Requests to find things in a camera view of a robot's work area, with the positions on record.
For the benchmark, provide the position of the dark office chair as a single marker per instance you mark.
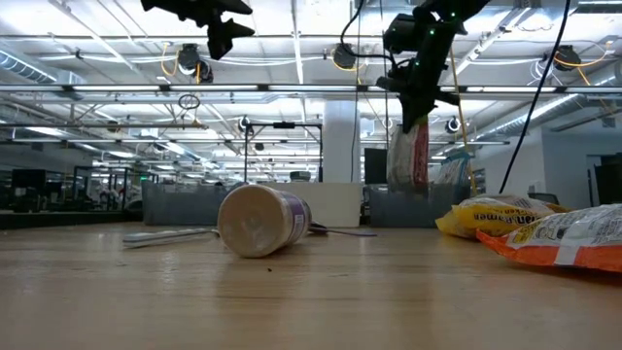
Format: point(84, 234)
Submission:
point(544, 197)

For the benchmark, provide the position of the white pillar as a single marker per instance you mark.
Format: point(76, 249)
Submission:
point(342, 141)

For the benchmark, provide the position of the red ramen packet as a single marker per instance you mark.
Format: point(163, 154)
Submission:
point(408, 160)

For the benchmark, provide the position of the orange ramen packet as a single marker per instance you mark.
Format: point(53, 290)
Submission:
point(559, 243)

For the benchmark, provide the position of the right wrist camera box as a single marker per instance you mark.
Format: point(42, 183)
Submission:
point(402, 34)

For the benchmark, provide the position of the black background rig frame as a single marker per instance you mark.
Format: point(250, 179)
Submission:
point(283, 125)

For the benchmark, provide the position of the black monitor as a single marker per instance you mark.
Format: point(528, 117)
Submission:
point(375, 165)

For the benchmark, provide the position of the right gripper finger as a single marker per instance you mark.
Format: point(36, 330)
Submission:
point(415, 109)

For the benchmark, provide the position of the silver ventilation duct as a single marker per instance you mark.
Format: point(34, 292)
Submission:
point(510, 127)
point(24, 68)

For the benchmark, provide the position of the black cabinet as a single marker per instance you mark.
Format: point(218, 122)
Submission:
point(610, 180)

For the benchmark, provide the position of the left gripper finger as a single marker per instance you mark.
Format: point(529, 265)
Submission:
point(233, 7)
point(221, 36)

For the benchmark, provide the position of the white plastic bin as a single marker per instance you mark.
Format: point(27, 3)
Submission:
point(335, 204)

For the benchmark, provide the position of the yellow ramen packet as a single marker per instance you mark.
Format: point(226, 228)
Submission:
point(491, 216)

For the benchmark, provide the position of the purple label spice jar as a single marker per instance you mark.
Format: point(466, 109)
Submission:
point(257, 221)

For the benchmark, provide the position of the blue ramen packet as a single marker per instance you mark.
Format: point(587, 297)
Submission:
point(452, 170)

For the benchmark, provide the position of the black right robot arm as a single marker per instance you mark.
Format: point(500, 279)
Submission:
point(461, 6)

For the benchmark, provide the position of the grey translucent plastic bin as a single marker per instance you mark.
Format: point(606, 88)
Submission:
point(398, 209)
point(184, 204)

